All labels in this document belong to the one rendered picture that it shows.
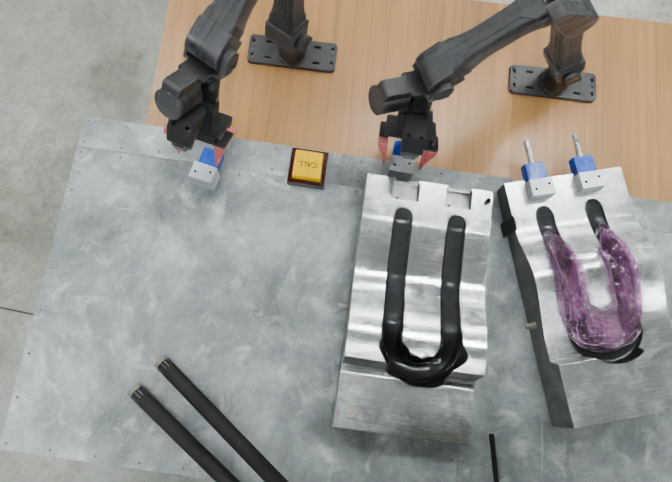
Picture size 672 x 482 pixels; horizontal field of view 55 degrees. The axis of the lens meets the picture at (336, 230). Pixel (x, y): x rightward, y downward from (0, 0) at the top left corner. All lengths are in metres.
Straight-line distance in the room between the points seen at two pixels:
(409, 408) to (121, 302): 0.61
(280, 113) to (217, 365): 0.56
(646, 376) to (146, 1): 2.07
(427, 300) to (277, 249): 0.33
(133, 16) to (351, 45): 1.23
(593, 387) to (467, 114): 0.64
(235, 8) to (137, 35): 1.45
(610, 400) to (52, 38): 2.16
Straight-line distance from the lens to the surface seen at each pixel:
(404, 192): 1.35
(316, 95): 1.49
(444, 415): 1.30
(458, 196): 1.37
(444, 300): 1.28
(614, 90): 1.66
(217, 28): 1.13
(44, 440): 1.42
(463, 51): 1.20
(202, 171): 1.38
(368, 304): 1.24
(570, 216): 1.44
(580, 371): 1.33
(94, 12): 2.65
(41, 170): 2.44
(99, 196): 1.46
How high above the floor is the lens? 2.13
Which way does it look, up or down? 75 degrees down
